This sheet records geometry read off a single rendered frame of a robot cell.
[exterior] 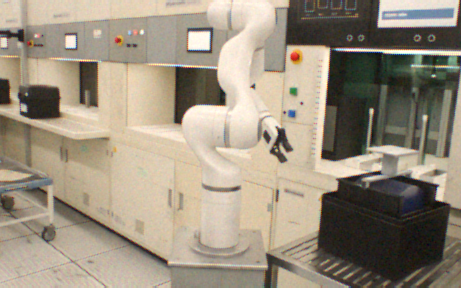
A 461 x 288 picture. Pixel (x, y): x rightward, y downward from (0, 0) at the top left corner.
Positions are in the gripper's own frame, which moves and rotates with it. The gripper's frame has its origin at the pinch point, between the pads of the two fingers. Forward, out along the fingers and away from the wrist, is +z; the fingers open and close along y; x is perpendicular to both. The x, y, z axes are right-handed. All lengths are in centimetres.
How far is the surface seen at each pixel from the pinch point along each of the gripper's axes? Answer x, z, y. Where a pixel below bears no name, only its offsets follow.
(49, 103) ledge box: -52, -190, -158
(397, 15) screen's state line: 44, -16, 45
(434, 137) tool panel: 112, 4, -31
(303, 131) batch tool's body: 24.3, -14.1, -13.1
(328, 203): -11.7, 30.8, 20.3
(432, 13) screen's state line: 47, -7, 53
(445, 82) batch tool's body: 87, -2, 13
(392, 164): 4.7, 32.0, 34.5
